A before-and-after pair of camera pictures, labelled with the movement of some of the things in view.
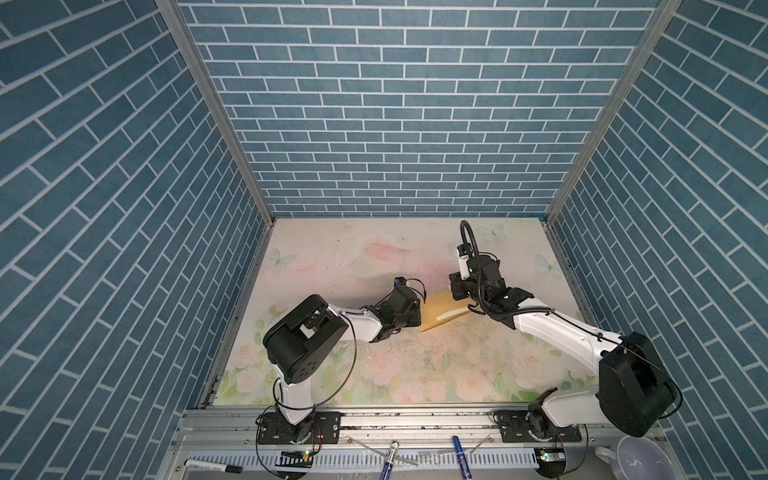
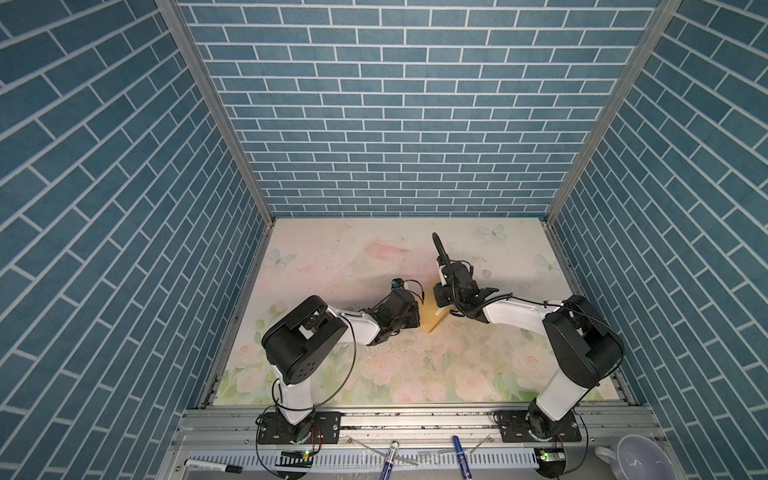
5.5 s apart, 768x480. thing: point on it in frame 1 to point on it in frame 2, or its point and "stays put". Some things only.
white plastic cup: (640, 458) stays put
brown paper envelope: (437, 303) stays put
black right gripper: (455, 282) to (439, 294)
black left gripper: (414, 311) stays put
